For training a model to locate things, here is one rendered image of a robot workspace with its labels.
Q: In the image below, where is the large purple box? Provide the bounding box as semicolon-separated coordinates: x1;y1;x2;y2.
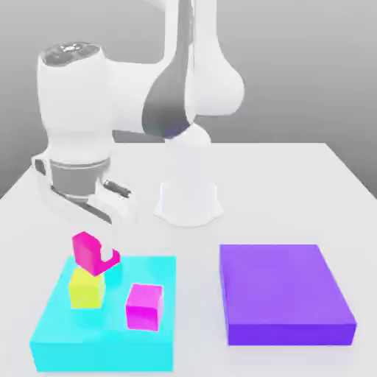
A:
219;244;358;348

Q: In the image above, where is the small magenta cube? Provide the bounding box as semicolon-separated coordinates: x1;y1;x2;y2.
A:
124;283;164;333

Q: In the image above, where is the small yellow cube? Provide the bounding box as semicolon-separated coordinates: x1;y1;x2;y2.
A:
68;267;107;310

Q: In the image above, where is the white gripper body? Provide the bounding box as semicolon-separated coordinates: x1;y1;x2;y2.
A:
43;181;140;236

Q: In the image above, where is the large cyan box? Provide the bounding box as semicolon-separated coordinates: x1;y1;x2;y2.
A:
29;255;178;374

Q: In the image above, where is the small pink cube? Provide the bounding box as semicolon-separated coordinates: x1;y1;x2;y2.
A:
71;230;121;278

